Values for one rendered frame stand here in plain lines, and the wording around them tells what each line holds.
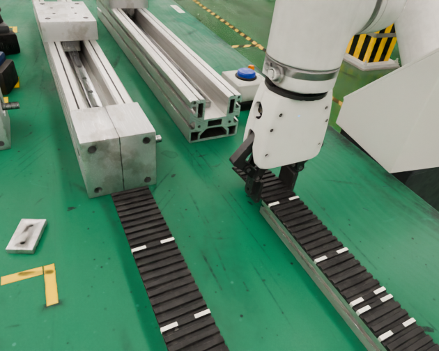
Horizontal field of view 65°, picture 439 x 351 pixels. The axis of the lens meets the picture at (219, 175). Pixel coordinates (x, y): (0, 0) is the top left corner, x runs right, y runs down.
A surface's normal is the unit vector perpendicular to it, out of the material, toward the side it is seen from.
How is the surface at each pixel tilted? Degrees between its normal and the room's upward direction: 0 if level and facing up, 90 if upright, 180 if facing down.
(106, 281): 0
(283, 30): 90
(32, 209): 0
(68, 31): 90
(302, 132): 90
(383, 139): 90
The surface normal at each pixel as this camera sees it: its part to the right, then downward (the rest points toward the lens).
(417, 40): -0.84, 0.07
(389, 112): -0.95, 0.11
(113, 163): 0.44, 0.59
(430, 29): -0.58, 0.02
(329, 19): 0.07, 0.63
